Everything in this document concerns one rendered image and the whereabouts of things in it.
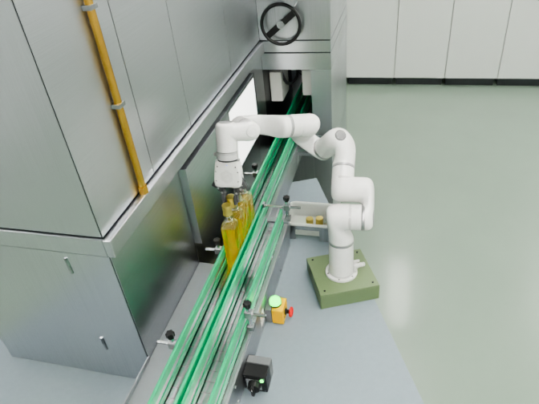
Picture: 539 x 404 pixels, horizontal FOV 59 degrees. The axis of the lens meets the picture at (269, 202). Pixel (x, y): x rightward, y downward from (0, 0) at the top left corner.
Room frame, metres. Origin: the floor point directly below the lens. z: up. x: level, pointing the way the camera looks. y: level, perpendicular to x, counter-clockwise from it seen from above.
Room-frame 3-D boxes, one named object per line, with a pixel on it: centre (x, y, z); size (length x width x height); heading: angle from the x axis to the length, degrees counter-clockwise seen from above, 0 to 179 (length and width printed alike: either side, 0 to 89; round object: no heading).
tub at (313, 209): (1.75, -0.18, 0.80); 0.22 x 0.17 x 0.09; 72
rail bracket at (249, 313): (1.08, 0.09, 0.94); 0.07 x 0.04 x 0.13; 72
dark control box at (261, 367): (0.97, 0.10, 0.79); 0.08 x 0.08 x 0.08; 72
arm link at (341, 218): (1.38, -0.26, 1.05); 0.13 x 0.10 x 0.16; 76
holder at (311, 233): (1.76, -0.15, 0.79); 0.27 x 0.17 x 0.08; 72
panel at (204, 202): (1.88, 0.16, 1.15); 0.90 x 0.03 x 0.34; 162
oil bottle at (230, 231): (1.43, 0.16, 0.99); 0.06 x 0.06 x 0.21; 73
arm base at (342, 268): (1.38, -0.27, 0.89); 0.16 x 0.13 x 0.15; 100
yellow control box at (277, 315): (1.24, 0.02, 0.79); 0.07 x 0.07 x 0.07; 72
